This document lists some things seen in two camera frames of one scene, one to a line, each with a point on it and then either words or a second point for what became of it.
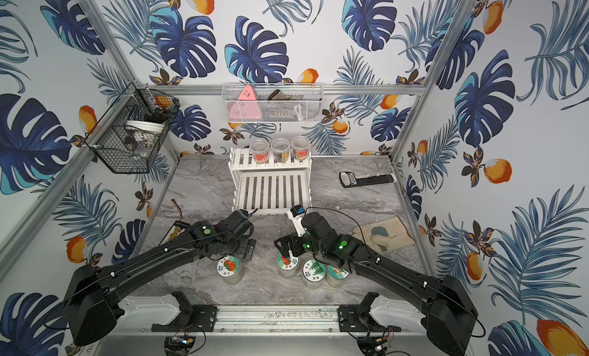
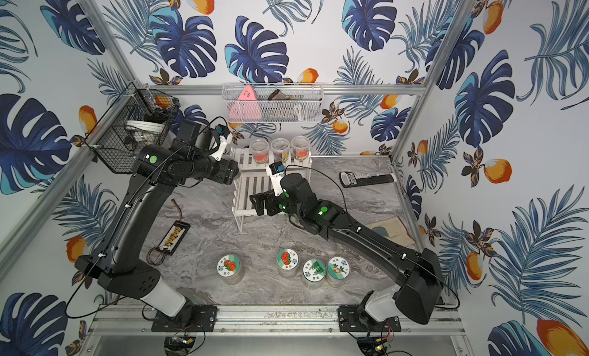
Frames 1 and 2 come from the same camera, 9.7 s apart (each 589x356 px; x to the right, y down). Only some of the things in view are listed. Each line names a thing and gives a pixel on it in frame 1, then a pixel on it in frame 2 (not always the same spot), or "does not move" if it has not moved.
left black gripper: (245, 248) to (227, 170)
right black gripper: (284, 248) to (270, 198)
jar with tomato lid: (231, 268) does not move
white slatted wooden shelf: (271, 188) does not move
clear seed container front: (260, 149) does not move
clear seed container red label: (301, 145) does not move
